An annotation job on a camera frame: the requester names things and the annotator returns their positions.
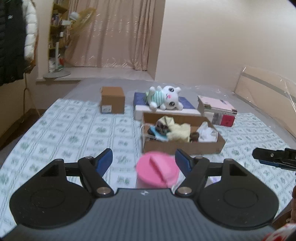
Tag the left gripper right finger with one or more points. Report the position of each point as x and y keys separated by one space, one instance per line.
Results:
x=194 y=170

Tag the yellow fluffy towel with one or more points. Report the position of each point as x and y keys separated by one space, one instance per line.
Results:
x=178 y=132

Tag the blue surgical face mask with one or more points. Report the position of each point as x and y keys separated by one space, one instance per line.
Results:
x=156 y=135

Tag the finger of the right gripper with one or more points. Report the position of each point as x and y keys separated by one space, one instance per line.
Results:
x=286 y=155
x=279 y=165

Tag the white plush bunny toy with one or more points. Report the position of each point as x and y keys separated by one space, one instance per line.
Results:
x=164 y=98

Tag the brown hair scrunchie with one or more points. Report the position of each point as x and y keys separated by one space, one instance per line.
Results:
x=194 y=136

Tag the white puffer jacket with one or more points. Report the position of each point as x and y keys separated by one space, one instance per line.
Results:
x=31 y=39

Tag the standing fan with cover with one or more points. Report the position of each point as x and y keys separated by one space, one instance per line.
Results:
x=67 y=32

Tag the green patterned bed sheet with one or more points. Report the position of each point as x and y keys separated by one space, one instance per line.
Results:
x=72 y=129

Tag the wooden headboard in plastic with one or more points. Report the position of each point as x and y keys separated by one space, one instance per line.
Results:
x=269 y=92

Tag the pink lidded tumbler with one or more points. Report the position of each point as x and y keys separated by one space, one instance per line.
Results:
x=157 y=170

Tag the black hanging jacket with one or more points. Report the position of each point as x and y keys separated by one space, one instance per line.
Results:
x=13 y=34

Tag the white fluffy sock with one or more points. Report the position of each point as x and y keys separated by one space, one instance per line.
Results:
x=207 y=134

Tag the wooden bookshelf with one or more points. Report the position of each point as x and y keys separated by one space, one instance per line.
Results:
x=56 y=27

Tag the open brown cardboard tray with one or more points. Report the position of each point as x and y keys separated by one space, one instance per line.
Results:
x=193 y=148

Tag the stack of books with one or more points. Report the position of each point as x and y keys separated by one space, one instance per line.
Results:
x=219 y=112

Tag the beige curtain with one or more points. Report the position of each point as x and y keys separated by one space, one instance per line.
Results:
x=121 y=34

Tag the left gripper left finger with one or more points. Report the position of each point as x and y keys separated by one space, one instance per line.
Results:
x=92 y=171

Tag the small brown cardboard box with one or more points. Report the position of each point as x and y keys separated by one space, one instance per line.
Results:
x=112 y=100

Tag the tissue box with purple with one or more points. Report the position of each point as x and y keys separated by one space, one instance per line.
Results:
x=212 y=180

